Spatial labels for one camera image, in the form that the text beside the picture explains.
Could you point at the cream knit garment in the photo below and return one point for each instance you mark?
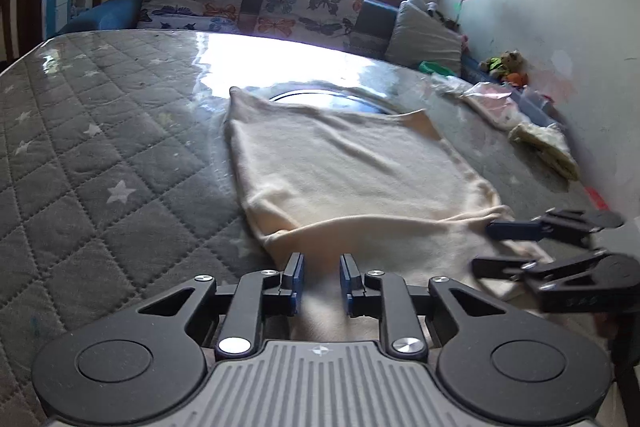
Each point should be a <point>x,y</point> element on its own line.
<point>350,167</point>

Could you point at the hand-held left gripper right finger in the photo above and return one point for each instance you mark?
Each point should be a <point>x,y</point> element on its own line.
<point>345,283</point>

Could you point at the green plush toy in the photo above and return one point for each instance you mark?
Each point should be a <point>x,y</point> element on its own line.
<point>492,64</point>

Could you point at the pink folded clothes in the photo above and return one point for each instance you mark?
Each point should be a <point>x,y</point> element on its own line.
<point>492,104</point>

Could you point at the blue sofa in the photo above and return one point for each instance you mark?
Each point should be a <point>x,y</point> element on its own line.
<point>115,9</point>

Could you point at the butterfly print pillow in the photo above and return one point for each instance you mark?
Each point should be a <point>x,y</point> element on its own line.
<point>190,7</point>
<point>310,14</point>

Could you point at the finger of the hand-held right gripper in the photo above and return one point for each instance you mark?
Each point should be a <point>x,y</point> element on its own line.
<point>560,277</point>
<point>560,224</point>

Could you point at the green bowl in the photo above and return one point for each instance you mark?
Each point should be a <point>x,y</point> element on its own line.
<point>434,68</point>

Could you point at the blue cabinet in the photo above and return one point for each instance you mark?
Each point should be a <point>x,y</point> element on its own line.
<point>60,2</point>

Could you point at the orange plush toy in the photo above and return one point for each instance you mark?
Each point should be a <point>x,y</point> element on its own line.
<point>517,79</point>

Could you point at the brown teddy bear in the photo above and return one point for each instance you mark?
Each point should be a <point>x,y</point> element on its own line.
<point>511,61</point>

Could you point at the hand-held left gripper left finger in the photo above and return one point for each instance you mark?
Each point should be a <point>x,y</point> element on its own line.
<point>298,280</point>

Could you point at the yellow floral cloth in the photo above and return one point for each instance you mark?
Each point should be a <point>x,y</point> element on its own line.
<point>545,149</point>

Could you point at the clear plastic bag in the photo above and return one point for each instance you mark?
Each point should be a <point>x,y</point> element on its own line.
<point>450,84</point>

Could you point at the white pillow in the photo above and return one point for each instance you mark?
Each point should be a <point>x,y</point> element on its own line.
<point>422,3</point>

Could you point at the grey star quilted mat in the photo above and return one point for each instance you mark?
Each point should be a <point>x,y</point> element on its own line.
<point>100,147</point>

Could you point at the clear plastic storage box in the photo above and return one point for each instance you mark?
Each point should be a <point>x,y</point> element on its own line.
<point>537,104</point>

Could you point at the grey pillow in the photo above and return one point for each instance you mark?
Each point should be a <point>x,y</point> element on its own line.
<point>425,39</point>

